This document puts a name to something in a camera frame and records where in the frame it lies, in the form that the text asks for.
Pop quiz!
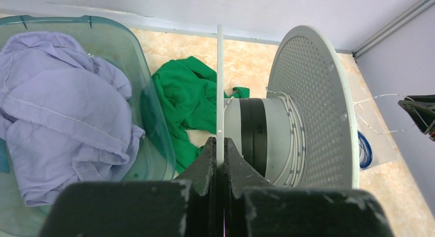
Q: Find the lavender cloth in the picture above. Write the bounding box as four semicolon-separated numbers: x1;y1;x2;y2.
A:
1;31;145;207

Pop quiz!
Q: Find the teal plastic basket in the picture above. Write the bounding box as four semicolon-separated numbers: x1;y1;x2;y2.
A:
1;15;175;236

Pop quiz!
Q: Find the green cloth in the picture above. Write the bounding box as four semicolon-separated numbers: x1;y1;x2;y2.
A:
141;56;251;175

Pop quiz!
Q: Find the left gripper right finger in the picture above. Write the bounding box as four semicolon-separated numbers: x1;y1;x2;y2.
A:
223;138;271;236

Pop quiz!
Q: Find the clear plastic box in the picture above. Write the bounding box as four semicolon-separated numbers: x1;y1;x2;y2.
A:
346;70;402;170

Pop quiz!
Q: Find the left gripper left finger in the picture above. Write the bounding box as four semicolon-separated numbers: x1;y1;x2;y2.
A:
176;137;217;236

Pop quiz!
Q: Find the white filament spool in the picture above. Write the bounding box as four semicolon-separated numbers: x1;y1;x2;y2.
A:
223;25;360;189

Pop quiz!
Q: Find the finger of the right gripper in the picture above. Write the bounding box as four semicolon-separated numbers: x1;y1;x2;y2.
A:
398;94;434;141

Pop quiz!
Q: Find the blue cable coil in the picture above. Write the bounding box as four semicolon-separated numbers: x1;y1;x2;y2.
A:
357;130;374;170

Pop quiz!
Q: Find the white cable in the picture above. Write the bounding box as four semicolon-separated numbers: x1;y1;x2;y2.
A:
224;89;430;189

